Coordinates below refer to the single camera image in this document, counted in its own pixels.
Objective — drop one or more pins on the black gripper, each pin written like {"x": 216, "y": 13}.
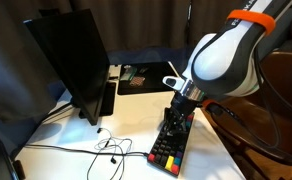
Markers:
{"x": 176, "y": 115}

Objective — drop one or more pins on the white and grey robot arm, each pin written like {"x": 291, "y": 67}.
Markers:
{"x": 222, "y": 63}

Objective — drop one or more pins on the black keyboard with coloured keys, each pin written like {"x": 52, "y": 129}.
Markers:
{"x": 168, "y": 149}

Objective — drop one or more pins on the small checkered card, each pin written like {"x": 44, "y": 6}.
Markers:
{"x": 137, "y": 81}

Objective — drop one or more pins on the green and white packet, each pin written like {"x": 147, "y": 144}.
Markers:
{"x": 129, "y": 73}

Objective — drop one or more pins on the brown leather chair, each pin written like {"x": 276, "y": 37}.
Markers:
{"x": 258, "y": 127}

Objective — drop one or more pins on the black computer monitor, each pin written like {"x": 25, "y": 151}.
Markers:
{"x": 73, "y": 46}

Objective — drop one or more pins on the wrist camera with silver mount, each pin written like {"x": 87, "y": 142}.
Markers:
{"x": 185, "y": 87}

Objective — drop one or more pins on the black wired earphones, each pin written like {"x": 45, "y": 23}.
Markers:
{"x": 118, "y": 146}

